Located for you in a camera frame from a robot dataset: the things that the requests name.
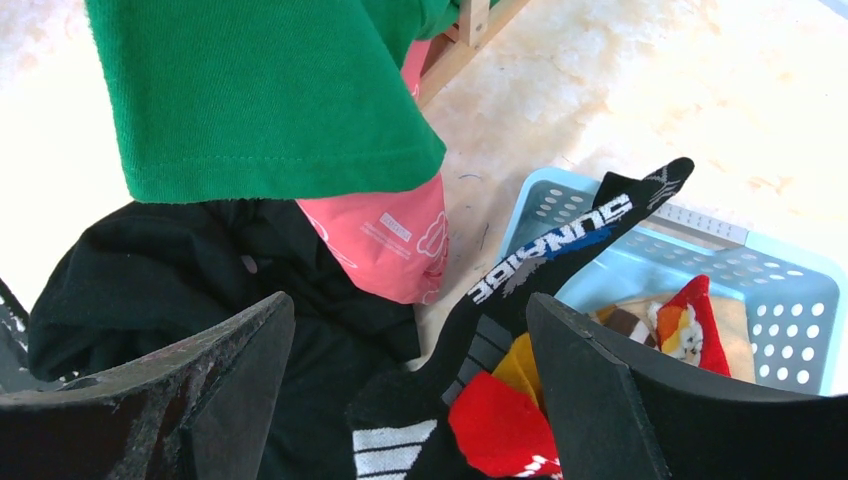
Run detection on black cloth pile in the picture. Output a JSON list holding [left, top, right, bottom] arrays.
[[28, 201, 420, 479]]

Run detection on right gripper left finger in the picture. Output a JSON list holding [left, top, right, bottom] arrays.
[[1, 293, 295, 479]]

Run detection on pink printed shirt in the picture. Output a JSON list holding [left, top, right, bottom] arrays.
[[297, 41, 449, 304]]

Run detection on red patterned sock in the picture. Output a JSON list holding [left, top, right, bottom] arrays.
[[449, 275, 713, 479]]

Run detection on argyle socks in basket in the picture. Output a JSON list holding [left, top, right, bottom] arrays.
[[590, 294, 756, 384]]

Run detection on green garment on hanger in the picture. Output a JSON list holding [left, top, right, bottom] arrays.
[[85, 1, 460, 204]]

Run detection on light blue plastic basket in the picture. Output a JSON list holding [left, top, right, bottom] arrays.
[[498, 166, 848, 397]]

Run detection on mustard yellow striped sock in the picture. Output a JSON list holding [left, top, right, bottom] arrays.
[[493, 333, 546, 412]]

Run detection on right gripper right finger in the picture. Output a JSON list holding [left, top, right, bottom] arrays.
[[526, 293, 847, 479]]

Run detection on black patterned long sock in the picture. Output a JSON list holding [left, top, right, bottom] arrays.
[[347, 157, 694, 479]]

